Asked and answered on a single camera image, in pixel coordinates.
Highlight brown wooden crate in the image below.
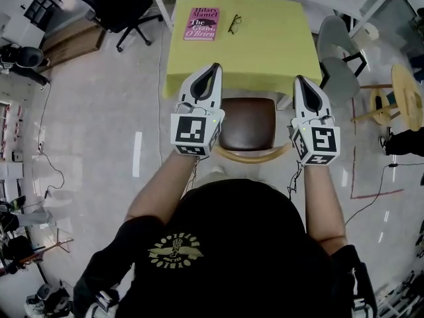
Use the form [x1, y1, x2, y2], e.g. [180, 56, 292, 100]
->
[39, 21, 107, 66]

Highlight pink book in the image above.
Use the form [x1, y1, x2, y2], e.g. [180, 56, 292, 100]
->
[183, 7, 220, 42]

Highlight black office chair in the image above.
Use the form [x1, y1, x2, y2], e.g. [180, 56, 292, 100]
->
[71, 0, 164, 53]

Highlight person's beige trousers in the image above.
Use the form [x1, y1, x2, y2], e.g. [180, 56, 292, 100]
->
[190, 170, 279, 191]

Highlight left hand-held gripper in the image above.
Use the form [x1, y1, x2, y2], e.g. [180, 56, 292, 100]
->
[170, 63, 226, 158]

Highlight wooden chair with brown seat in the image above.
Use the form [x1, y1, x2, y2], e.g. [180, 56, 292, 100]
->
[211, 97, 294, 164]

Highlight grey chair black frame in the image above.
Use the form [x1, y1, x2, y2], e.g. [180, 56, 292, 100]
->
[316, 15, 368, 107]

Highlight black eyeglasses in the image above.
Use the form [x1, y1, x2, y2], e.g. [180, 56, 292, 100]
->
[227, 14, 242, 35]

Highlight thin black floor cable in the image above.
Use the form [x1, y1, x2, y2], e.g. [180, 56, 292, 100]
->
[31, 81, 66, 208]

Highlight black round device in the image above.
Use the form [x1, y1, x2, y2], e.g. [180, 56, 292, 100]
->
[0, 44, 52, 91]

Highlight table with yellow cloth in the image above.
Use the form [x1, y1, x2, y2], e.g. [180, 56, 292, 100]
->
[162, 0, 323, 111]

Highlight wooden floor stand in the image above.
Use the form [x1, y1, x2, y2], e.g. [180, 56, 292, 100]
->
[18, 237, 76, 264]

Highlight yellow-green tablecloth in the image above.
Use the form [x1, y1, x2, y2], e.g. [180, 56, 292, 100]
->
[162, 0, 323, 101]

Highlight person's right forearm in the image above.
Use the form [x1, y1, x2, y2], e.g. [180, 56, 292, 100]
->
[303, 164, 347, 246]

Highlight black floor cable with adapter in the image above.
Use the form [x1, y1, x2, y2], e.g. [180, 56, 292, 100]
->
[344, 162, 424, 227]

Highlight person's black shirt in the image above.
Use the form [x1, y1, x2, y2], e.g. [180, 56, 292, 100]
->
[72, 178, 378, 318]

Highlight white cabinet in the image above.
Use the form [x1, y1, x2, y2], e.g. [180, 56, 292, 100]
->
[0, 0, 46, 48]

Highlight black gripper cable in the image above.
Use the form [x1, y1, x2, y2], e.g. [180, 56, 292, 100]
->
[287, 160, 305, 200]

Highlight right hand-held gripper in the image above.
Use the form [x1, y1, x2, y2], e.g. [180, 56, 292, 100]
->
[290, 75, 341, 167]

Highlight person's left forearm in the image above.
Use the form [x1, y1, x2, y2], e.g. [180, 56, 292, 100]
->
[125, 150, 201, 227]

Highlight white cylindrical bin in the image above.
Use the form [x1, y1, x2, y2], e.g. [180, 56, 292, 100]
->
[359, 22, 379, 40]

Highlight round wooden stool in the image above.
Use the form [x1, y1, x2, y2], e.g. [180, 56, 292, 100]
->
[350, 64, 424, 132]

